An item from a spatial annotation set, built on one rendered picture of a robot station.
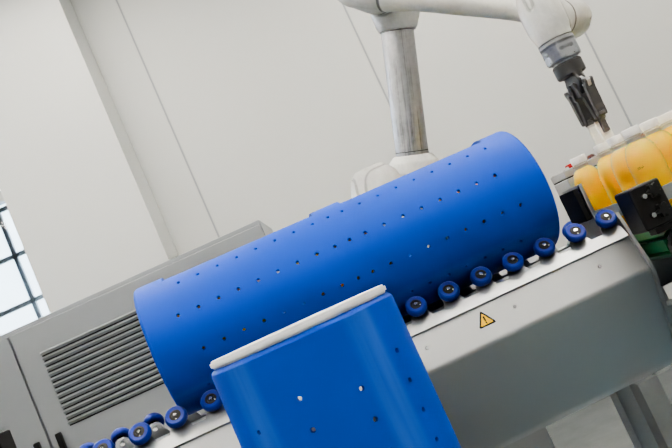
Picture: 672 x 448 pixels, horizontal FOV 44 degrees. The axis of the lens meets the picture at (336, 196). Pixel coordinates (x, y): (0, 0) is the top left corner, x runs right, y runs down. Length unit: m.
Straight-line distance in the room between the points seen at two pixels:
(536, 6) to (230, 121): 2.80
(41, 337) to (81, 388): 0.25
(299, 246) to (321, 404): 0.65
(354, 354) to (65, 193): 3.51
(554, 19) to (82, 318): 2.15
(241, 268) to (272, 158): 2.93
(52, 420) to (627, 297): 2.35
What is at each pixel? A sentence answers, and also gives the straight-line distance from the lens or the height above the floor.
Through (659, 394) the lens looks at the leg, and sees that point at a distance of 1.90.
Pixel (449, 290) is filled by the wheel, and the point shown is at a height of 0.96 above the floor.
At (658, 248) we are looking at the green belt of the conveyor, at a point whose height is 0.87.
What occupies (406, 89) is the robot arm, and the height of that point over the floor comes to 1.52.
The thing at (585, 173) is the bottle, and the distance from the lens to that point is 2.12.
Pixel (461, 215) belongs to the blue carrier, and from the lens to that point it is 1.72.
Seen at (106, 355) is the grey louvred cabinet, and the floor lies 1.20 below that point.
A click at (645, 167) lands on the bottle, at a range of 1.84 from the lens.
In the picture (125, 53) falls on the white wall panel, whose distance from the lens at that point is 4.88.
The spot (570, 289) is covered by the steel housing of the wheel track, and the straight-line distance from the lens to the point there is 1.78.
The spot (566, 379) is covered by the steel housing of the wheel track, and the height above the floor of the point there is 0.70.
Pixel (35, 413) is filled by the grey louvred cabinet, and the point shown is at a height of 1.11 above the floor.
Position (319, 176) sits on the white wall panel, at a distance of 4.57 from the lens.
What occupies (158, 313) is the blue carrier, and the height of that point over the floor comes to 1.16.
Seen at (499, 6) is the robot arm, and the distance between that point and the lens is 2.33.
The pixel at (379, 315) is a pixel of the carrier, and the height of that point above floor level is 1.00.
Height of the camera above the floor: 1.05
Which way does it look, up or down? 6 degrees up
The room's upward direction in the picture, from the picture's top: 24 degrees counter-clockwise
